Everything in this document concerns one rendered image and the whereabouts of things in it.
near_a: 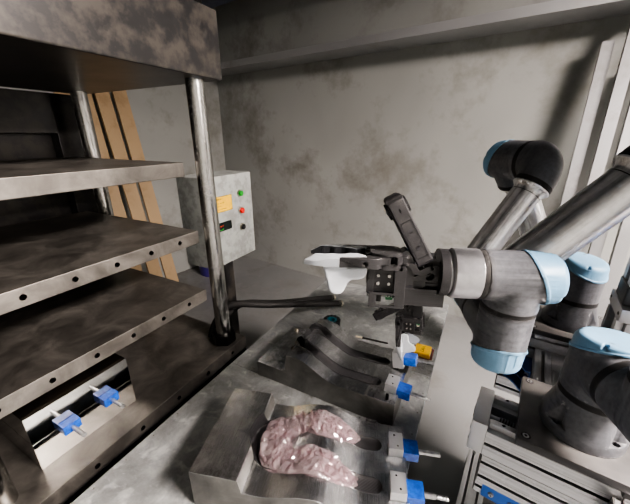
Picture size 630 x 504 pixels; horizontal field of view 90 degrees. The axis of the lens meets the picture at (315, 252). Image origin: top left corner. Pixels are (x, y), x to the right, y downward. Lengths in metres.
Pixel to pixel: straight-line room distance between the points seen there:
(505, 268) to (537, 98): 2.52
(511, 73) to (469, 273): 2.59
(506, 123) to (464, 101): 0.36
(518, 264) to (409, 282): 0.15
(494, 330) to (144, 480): 0.91
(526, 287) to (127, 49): 1.00
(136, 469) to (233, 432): 0.28
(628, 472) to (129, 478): 1.10
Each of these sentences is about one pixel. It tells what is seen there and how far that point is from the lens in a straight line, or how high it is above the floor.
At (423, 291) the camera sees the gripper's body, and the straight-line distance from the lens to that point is 0.50.
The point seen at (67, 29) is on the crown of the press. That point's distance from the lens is 0.98.
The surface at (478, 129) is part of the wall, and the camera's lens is 2.99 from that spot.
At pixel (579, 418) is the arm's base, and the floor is 1.10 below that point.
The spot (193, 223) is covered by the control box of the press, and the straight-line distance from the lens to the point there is 1.47.
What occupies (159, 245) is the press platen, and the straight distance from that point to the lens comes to 1.19.
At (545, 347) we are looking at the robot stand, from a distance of 1.36.
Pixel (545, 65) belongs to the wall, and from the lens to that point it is 3.00.
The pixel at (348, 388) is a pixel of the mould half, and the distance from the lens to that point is 1.09.
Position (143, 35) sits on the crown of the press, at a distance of 1.08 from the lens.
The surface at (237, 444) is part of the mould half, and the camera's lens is 0.94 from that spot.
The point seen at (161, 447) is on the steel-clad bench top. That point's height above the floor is 0.80.
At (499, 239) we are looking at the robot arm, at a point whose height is 1.37.
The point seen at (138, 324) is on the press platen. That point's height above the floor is 1.04.
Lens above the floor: 1.63
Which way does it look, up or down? 20 degrees down
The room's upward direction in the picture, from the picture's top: straight up
